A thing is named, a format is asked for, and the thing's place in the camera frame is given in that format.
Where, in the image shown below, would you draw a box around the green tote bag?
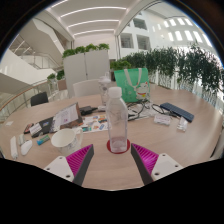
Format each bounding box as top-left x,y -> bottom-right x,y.
113,67 -> 151,104

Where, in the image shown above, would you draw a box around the white plastic packet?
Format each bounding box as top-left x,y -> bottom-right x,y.
153,113 -> 172,126

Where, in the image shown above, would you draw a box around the glass railing with wooden handrail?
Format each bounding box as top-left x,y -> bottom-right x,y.
0,78 -> 64,121

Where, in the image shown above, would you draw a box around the green hedge plant row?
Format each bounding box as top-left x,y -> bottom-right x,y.
109,44 -> 224,101

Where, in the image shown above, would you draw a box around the flat round red coaster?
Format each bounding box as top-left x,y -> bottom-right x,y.
105,138 -> 132,155

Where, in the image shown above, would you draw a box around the colourful sticker sheet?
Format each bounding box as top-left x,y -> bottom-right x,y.
79,113 -> 109,134

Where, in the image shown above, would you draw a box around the brown envelope with papers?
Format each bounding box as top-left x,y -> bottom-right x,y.
53,101 -> 84,132

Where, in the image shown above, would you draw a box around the silver white packet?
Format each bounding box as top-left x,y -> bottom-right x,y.
28,122 -> 43,136

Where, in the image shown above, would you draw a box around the green plants in cabinet planter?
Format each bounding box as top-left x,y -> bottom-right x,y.
61,42 -> 111,59

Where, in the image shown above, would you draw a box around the white chair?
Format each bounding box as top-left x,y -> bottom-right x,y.
72,78 -> 103,98

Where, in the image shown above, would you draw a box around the red and black box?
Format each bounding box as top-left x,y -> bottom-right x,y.
23,123 -> 34,135

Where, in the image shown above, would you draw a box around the clear plastic water bottle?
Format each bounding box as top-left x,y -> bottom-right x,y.
105,86 -> 129,154

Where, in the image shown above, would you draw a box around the white double-door cabinet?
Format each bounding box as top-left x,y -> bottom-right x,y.
62,49 -> 111,98

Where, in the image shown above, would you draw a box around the large clear drink bottle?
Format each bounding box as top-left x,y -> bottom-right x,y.
97,71 -> 113,113

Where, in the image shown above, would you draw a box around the ceiling light strips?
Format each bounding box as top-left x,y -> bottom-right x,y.
49,0 -> 129,38

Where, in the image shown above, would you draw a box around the small teal tube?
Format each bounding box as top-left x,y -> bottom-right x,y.
36,134 -> 51,146

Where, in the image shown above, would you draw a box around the dark blue keyboard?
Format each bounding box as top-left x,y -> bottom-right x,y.
159,102 -> 196,124

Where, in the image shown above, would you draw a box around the clear plastic wrapper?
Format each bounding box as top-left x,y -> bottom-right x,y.
176,116 -> 190,133

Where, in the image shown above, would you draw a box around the black pouch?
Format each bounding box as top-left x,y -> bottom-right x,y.
79,105 -> 99,117

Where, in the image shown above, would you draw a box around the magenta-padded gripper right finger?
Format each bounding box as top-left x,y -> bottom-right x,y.
130,142 -> 185,186

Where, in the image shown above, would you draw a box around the white computer mouse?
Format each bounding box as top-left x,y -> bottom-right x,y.
20,139 -> 34,157

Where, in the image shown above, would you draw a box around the black folder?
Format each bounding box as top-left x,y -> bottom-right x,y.
36,116 -> 56,135

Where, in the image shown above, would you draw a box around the white ceramic mug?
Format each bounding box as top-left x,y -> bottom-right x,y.
50,127 -> 84,157

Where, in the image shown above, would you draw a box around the black chair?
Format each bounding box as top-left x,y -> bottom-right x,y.
29,91 -> 50,108

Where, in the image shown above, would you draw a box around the white power strip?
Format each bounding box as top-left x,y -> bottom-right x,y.
9,135 -> 19,161

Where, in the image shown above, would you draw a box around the black tangled cables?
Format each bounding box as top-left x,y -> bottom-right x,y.
126,101 -> 174,122

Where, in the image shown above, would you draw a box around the plants in brown planter box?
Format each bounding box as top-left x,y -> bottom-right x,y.
46,69 -> 68,93

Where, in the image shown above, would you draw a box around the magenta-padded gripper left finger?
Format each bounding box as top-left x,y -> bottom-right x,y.
43,143 -> 95,188

